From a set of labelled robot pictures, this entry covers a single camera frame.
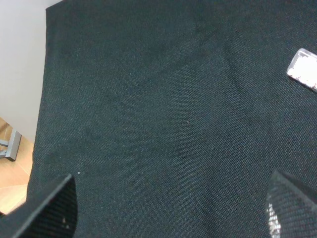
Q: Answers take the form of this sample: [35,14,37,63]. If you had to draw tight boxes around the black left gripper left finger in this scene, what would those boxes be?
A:
[0,174,78,238]

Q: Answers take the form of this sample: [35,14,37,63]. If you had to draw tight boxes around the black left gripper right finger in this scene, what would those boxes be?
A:
[265,171,317,238]

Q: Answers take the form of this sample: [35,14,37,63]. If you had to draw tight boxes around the clear bottle of pink candies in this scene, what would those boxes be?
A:
[286,48,317,92]

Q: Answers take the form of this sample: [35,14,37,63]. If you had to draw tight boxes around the grey metal table leg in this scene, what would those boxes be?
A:
[0,129,21,162]

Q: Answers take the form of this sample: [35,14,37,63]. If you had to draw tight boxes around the black table cloth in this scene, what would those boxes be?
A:
[27,0,317,238]

